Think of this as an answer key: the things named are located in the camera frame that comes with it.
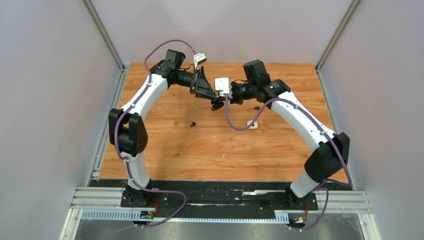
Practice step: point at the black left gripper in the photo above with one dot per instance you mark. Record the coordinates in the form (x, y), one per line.
(199, 83)

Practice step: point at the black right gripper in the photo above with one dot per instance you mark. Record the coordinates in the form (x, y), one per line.
(233, 100)

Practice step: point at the black earbud charging case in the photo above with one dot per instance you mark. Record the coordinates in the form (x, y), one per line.
(217, 104)

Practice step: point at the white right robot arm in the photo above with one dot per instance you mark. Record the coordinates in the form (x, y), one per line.
(329, 150)

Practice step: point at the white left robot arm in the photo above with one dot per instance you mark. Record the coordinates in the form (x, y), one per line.
(127, 131)

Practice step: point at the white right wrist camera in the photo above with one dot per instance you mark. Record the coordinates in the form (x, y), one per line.
(223, 86)

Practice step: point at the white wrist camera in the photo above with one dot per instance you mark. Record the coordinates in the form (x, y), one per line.
(223, 86)
(198, 59)

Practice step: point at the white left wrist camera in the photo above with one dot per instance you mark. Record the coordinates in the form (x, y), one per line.
(198, 59)

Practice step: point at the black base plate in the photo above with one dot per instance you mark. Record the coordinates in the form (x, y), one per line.
(178, 187)

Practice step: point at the right aluminium frame post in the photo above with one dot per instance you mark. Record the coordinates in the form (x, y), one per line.
(348, 15)

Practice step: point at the aluminium frame post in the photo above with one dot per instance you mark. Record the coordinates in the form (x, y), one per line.
(96, 19)
(348, 15)

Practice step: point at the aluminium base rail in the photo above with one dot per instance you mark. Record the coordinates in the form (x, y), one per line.
(334, 201)

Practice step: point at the left aluminium frame post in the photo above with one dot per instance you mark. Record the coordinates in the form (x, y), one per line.
(96, 19)

